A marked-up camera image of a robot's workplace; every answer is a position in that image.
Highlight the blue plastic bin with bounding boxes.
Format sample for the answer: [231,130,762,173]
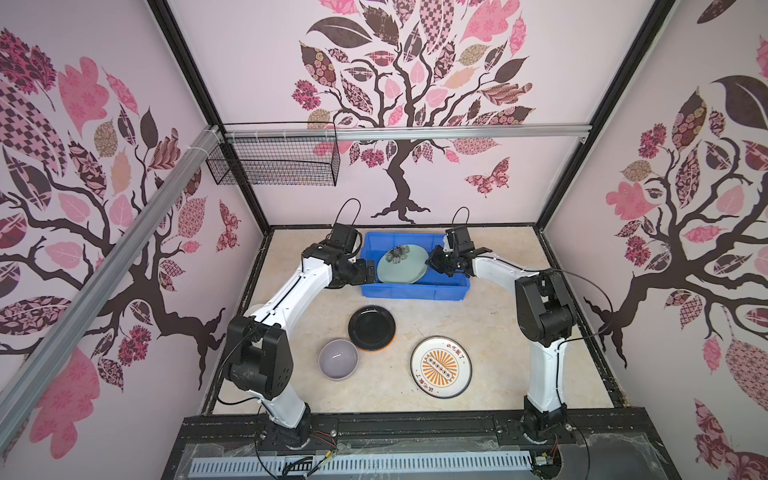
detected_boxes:
[360,231,470,301]

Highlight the white vented cable duct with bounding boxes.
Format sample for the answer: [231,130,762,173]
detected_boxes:
[186,451,532,479]

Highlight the black plate orange underside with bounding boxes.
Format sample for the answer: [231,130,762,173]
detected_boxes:
[348,305,396,352]

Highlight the lavender grey bowl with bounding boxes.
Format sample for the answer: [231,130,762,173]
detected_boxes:
[318,339,359,381]

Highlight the light green flower plate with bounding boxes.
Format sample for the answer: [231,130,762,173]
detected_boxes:
[376,244,429,284]

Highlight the white plate orange sunburst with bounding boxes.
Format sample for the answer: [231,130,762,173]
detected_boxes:
[410,336,473,399]

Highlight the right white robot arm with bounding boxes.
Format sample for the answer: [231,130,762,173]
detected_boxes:
[427,226,576,444]

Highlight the black wire basket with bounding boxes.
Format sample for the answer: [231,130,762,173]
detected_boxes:
[206,120,341,187]

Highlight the aluminium rail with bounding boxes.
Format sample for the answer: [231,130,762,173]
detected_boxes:
[219,122,592,142]
[1,125,221,448]

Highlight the aluminium rail left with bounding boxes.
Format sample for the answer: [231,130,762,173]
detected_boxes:
[1,125,221,448]

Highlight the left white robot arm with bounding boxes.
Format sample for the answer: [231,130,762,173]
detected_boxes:
[221,224,375,430]

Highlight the aluminium rail back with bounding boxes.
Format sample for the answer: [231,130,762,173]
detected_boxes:
[219,122,592,142]

